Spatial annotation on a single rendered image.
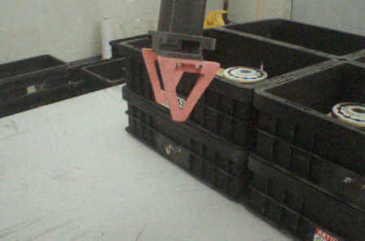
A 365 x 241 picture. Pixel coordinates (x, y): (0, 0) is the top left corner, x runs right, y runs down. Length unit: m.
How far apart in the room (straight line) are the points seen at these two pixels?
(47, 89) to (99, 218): 1.35
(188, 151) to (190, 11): 0.37
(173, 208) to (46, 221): 0.23
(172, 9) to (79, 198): 0.42
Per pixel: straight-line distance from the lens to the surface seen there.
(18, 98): 1.93
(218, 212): 0.69
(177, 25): 0.46
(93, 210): 0.71
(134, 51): 0.82
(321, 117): 0.52
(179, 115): 0.45
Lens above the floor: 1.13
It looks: 23 degrees down
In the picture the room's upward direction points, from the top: straight up
